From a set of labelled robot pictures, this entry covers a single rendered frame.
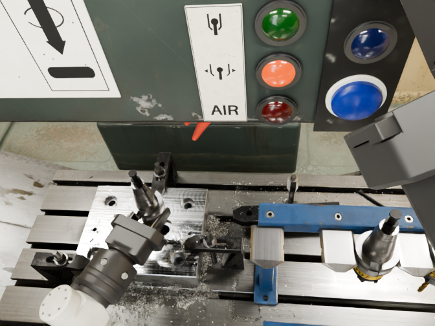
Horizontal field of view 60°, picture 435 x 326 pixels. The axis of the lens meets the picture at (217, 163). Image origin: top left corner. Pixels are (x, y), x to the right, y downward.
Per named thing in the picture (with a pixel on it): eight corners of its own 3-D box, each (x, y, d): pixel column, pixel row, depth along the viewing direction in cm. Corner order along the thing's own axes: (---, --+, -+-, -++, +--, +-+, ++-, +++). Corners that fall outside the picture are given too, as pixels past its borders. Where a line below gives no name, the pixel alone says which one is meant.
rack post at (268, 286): (278, 305, 85) (283, 249, 61) (253, 304, 85) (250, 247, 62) (277, 263, 91) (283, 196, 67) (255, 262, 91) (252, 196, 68)
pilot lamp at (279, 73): (296, 90, 23) (298, 60, 21) (259, 90, 23) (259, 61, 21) (295, 83, 23) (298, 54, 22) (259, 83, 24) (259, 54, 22)
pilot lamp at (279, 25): (300, 44, 20) (303, 7, 19) (259, 46, 21) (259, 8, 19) (300, 38, 21) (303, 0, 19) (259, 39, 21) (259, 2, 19)
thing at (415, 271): (436, 278, 55) (439, 276, 55) (398, 276, 56) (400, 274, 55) (425, 235, 59) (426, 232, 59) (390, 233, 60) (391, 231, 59)
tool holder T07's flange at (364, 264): (396, 244, 60) (401, 237, 58) (394, 280, 56) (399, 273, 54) (355, 235, 61) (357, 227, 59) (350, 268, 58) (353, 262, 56)
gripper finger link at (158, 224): (168, 212, 81) (153, 236, 78) (166, 204, 79) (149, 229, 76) (175, 215, 81) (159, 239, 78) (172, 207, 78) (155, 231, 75)
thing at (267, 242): (283, 270, 58) (284, 268, 57) (249, 268, 59) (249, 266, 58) (283, 229, 62) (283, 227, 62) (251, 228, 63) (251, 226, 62)
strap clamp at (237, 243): (244, 270, 90) (241, 242, 79) (190, 266, 92) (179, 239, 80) (245, 256, 92) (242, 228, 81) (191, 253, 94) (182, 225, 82)
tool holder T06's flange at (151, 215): (169, 199, 79) (166, 193, 77) (157, 224, 76) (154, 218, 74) (142, 193, 81) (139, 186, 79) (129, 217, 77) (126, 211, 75)
